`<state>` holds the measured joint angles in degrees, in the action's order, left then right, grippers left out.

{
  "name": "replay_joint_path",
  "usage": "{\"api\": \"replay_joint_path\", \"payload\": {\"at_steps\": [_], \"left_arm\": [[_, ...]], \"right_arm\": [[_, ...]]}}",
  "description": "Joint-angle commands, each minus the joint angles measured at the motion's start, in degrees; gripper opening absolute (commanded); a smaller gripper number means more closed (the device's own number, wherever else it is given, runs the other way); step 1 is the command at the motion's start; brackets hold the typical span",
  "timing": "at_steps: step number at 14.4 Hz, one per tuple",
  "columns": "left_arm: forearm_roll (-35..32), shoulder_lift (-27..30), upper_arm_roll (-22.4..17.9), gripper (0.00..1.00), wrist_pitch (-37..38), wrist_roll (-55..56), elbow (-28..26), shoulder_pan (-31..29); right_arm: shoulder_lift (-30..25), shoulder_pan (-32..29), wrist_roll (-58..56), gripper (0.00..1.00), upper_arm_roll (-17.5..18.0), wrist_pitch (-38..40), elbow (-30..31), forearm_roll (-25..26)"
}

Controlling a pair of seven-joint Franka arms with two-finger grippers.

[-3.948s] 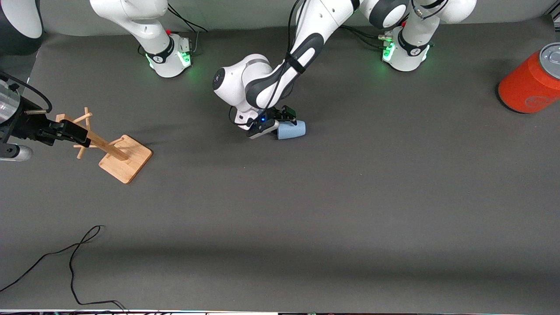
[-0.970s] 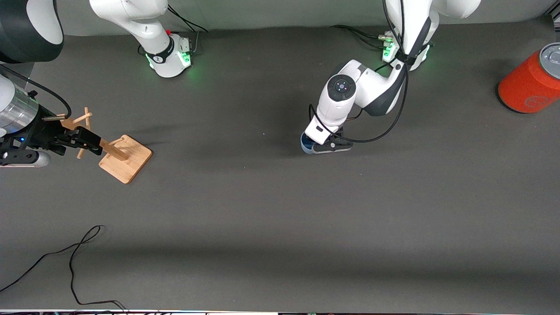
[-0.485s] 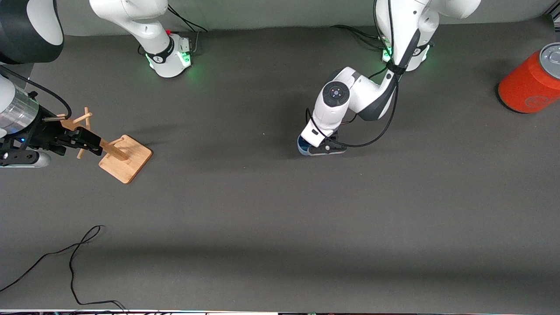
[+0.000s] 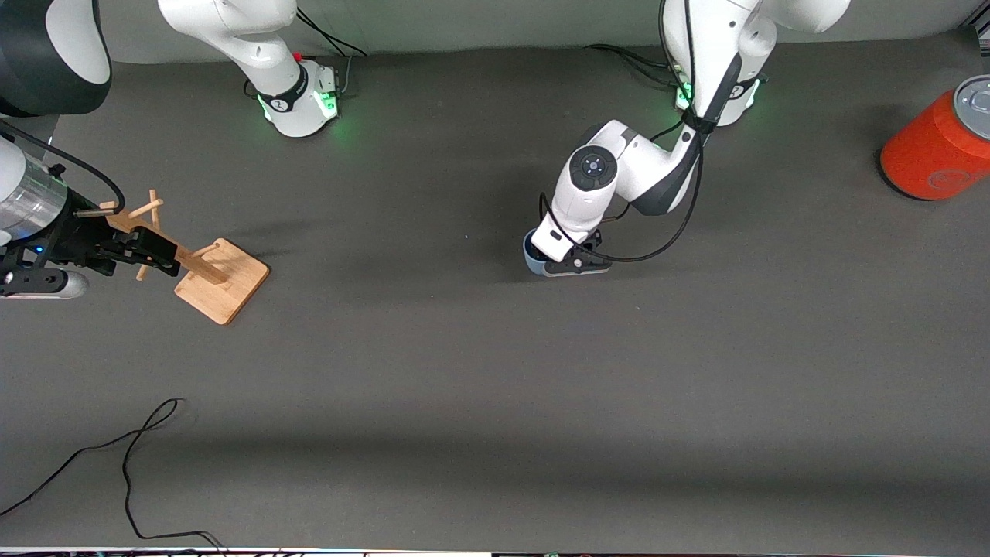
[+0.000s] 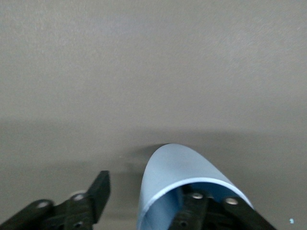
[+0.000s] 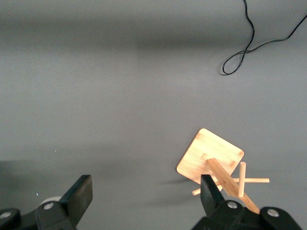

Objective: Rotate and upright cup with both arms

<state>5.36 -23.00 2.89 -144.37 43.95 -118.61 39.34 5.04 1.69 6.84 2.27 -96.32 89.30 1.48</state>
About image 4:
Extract wooden cup rack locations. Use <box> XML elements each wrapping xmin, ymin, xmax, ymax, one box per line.
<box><xmin>101</xmin><ymin>190</ymin><xmax>270</xmax><ymax>326</ymax></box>

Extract black right arm base cables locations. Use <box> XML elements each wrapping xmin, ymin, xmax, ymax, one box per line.
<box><xmin>292</xmin><ymin>9</ymin><xmax>366</xmax><ymax>97</ymax></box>

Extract orange can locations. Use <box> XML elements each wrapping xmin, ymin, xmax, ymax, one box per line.
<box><xmin>880</xmin><ymin>75</ymin><xmax>990</xmax><ymax>202</ymax></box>

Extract black arm base cables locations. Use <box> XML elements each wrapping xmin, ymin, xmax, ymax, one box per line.
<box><xmin>584</xmin><ymin>43</ymin><xmax>689</xmax><ymax>90</ymax></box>
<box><xmin>292</xmin><ymin>9</ymin><xmax>366</xmax><ymax>97</ymax></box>

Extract black left arm base cables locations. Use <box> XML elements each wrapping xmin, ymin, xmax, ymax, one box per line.
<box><xmin>584</xmin><ymin>43</ymin><xmax>689</xmax><ymax>90</ymax></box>

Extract light blue cup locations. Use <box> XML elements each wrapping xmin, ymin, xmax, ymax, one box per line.
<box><xmin>523</xmin><ymin>231</ymin><xmax>559</xmax><ymax>276</ymax></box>

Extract thin black table cable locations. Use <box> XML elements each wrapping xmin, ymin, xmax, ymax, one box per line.
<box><xmin>0</xmin><ymin>398</ymin><xmax>227</xmax><ymax>553</ymax></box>

